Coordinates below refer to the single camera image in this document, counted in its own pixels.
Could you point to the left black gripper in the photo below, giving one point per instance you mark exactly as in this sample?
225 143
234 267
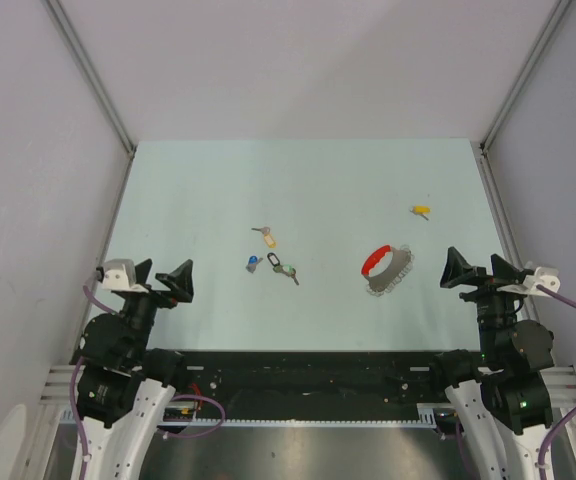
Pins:
179 282

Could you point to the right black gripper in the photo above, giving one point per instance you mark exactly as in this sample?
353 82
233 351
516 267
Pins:
458 269

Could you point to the red handled metal key holder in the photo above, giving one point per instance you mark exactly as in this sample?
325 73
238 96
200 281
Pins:
386 267

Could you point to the keys with black green tags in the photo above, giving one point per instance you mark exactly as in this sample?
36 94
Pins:
282 268

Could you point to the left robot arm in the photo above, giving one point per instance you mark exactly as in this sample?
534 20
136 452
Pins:
120 387

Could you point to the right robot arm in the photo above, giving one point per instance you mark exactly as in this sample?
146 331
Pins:
499 395

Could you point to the yellow capped key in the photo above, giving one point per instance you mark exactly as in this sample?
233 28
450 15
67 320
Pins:
421 211

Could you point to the key with blue tag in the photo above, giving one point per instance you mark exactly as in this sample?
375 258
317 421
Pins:
252 264

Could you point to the key with yellow tag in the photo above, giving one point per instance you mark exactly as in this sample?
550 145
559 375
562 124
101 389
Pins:
267 236

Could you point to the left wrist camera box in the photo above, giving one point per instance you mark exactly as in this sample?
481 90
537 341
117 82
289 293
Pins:
119 275

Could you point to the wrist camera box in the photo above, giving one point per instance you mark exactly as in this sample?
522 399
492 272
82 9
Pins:
119 275
540 282

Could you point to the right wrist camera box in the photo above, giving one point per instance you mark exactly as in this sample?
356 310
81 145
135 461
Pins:
540 282

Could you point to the white slotted cable duct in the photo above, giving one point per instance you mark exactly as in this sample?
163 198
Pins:
425 420

